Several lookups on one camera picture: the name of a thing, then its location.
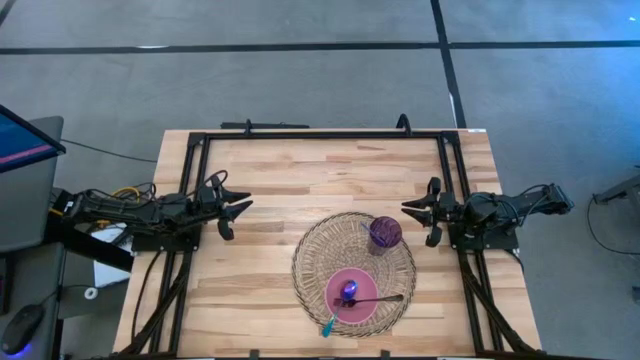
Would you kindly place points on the black arched hook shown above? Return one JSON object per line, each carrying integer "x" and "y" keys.
{"x": 404, "y": 116}

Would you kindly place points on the white tape roll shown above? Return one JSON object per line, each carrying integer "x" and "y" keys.
{"x": 86, "y": 293}

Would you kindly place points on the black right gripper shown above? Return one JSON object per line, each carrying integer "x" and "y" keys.
{"x": 448, "y": 210}

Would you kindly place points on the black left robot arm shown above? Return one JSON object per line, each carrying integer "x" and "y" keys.
{"x": 125, "y": 212}

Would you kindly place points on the round woven straw placemat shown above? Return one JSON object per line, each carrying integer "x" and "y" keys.
{"x": 320, "y": 250}

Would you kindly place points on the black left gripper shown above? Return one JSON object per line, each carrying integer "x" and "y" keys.
{"x": 210, "y": 206}

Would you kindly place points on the grey stand leg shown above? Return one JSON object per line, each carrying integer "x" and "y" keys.
{"x": 620, "y": 189}

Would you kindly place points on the grey desk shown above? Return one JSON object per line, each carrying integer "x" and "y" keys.
{"x": 25, "y": 210}

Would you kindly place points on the pink bowl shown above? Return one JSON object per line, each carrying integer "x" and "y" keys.
{"x": 362, "y": 285}

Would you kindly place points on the computer monitor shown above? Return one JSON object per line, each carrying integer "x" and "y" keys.
{"x": 20, "y": 142}

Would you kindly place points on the black table clamp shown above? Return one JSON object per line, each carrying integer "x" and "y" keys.
{"x": 385, "y": 354}
{"x": 254, "y": 354}

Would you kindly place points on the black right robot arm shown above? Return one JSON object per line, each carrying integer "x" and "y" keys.
{"x": 515, "y": 205}

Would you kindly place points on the blue drinking straw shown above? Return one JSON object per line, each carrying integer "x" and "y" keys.
{"x": 372, "y": 233}

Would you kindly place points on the black computer mouse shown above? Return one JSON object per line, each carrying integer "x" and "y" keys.
{"x": 22, "y": 327}

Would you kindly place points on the white paper sheet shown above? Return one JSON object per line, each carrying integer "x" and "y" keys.
{"x": 107, "y": 272}

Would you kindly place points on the purple faceted plastic tumbler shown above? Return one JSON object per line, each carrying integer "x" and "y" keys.
{"x": 387, "y": 232}

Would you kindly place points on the black bar at table edge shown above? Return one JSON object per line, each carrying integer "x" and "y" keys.
{"x": 270, "y": 125}

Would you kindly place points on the black aluminium table frame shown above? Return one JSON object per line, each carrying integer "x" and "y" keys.
{"x": 325, "y": 135}

